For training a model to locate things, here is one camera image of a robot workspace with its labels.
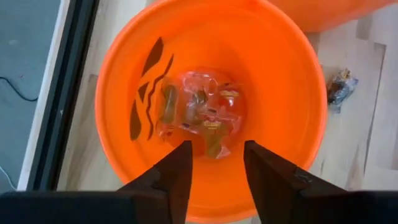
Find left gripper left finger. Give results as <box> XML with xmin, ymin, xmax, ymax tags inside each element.
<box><xmin>118</xmin><ymin>139</ymin><xmax>194</xmax><ymax>224</ymax></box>

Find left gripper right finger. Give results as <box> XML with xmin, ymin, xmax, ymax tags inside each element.
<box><xmin>243</xmin><ymin>139</ymin><xmax>346</xmax><ymax>224</ymax></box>

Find small green candy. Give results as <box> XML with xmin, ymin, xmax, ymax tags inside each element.
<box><xmin>198</xmin><ymin>119</ymin><xmax>238</xmax><ymax>160</ymax></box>
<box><xmin>158</xmin><ymin>82</ymin><xmax>182</xmax><ymax>126</ymax></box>

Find clear candy bag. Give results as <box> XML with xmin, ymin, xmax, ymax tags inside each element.
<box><xmin>181</xmin><ymin>71</ymin><xmax>219</xmax><ymax>126</ymax></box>

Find small dark wrapped candy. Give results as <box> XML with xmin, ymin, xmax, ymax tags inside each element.
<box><xmin>326</xmin><ymin>68</ymin><xmax>360</xmax><ymax>114</ymax></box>

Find orange jack-o-lantern bucket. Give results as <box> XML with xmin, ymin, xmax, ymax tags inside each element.
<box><xmin>94</xmin><ymin>0</ymin><xmax>329</xmax><ymax>224</ymax></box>

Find orange plastic bucket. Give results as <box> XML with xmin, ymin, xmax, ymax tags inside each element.
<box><xmin>268</xmin><ymin>0</ymin><xmax>398</xmax><ymax>34</ymax></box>

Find black aluminium table frame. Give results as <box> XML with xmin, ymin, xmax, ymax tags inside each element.
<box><xmin>25</xmin><ymin>0</ymin><xmax>101</xmax><ymax>192</ymax></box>

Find white floor cable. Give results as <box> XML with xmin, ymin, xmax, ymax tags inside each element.
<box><xmin>0</xmin><ymin>166</ymin><xmax>17</xmax><ymax>191</ymax></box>

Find black floor cable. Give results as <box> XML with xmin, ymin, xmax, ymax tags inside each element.
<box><xmin>0</xmin><ymin>75</ymin><xmax>40</xmax><ymax>103</ymax></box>

